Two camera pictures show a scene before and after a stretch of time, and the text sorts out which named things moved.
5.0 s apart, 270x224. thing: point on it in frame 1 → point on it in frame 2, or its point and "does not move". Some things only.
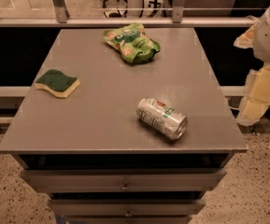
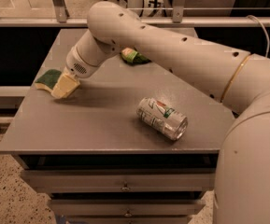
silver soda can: x=163 y=118 does not move
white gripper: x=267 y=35 → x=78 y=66
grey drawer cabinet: x=94 y=159 does not move
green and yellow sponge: x=57 y=83 does not move
